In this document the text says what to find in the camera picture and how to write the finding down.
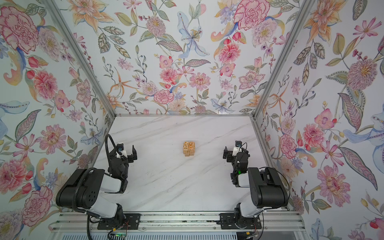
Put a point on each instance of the aluminium corner post right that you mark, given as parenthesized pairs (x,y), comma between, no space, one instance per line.
(303,13)

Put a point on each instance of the aluminium front rail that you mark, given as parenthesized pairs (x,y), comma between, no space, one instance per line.
(270,225)

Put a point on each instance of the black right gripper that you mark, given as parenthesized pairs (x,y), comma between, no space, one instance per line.
(228,154)

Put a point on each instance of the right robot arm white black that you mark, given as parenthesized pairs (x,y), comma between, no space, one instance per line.
(266,188)

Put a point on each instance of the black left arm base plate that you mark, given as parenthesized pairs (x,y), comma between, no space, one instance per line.
(126,222)

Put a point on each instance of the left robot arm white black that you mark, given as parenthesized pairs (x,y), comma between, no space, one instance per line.
(81,192)

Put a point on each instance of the aluminium corner post left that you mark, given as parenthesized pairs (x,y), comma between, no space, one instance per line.
(68,36)

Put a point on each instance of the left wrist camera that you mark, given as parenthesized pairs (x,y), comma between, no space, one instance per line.
(120,151)

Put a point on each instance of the printed wood block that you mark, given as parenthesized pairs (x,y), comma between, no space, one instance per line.
(186,146)
(192,146)

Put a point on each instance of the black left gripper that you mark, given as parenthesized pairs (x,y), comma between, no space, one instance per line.
(134,155)

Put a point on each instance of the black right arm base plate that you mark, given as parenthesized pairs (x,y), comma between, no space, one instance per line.
(234,221)

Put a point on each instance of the aluminium corner post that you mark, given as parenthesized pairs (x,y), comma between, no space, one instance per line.
(68,36)
(303,13)

